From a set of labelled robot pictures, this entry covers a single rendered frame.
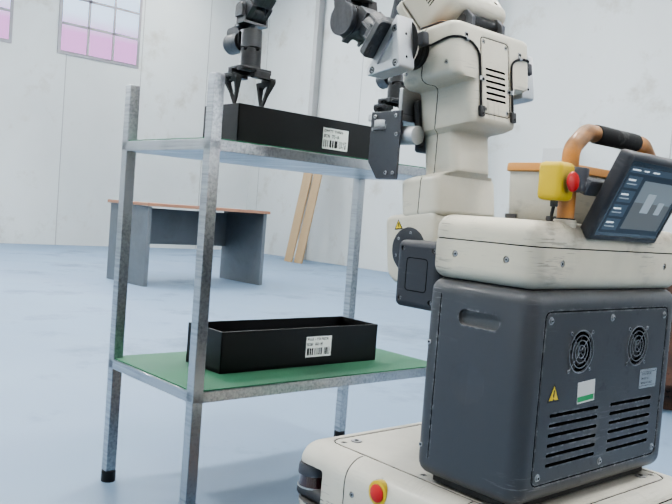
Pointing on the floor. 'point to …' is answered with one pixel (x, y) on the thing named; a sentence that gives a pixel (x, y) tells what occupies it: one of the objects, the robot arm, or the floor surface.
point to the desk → (251, 230)
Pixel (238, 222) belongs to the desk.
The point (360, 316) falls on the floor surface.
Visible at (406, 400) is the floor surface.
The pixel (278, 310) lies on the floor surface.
